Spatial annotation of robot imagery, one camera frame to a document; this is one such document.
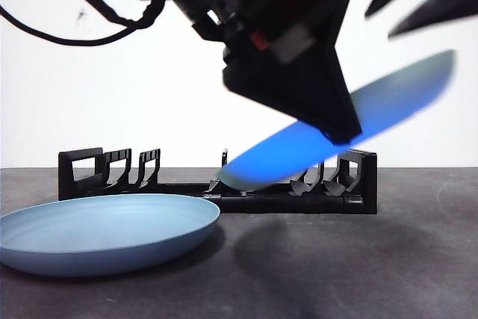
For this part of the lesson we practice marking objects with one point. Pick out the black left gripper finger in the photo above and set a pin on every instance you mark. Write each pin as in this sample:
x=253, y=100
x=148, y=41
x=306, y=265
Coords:
x=325, y=87
x=269, y=87

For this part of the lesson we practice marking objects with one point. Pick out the black plastic plate rack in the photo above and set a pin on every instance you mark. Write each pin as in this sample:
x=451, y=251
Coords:
x=280, y=205

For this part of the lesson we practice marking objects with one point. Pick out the pale green plate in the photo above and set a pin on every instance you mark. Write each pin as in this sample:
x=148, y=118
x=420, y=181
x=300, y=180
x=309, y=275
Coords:
x=396, y=98

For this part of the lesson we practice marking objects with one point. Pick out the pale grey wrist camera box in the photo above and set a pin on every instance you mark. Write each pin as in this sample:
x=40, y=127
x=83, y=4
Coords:
x=293, y=44

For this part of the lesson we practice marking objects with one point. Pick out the light blue plate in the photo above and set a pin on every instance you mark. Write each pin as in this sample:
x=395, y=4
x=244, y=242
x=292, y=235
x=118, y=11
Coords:
x=104, y=229

